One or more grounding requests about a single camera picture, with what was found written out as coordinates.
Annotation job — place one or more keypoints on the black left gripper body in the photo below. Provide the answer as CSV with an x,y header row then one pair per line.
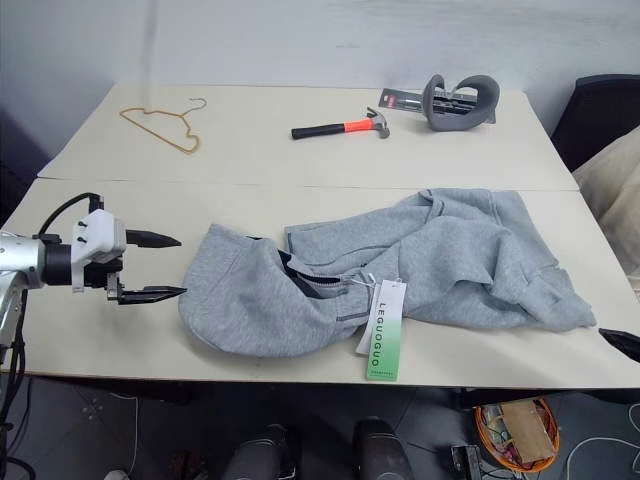
x,y
100,273

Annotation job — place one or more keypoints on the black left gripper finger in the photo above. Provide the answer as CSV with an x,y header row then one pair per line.
x,y
150,295
150,240

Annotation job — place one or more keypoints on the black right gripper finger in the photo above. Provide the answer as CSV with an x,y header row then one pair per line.
x,y
622,342

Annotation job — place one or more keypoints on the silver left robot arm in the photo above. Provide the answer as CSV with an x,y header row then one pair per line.
x,y
20,260

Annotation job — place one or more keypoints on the orange basket of parts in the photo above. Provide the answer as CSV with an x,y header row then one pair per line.
x,y
520,432

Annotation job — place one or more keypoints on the beige cushion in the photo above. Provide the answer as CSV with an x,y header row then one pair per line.
x,y
612,195

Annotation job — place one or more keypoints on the small black box on floor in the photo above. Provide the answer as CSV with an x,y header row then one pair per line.
x,y
465,457

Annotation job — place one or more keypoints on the dark rounded robot leg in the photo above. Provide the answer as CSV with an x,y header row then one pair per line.
x,y
265,455
382,450

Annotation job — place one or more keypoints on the black orange claw hammer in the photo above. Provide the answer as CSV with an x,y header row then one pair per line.
x,y
345,127

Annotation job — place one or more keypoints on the black office chair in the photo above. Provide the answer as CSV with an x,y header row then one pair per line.
x,y
597,117

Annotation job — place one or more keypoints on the grey zip hoodie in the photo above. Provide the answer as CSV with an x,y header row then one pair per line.
x,y
400,265

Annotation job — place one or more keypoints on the white green clothing tag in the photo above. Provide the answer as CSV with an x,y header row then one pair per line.
x,y
384,330

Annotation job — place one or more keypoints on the grey headset face pad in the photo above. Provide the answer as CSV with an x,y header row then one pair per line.
x,y
457,107

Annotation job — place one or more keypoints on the packaged tool card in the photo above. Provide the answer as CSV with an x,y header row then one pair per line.
x,y
407,101

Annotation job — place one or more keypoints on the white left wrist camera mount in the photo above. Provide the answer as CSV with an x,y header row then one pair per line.
x,y
98,233

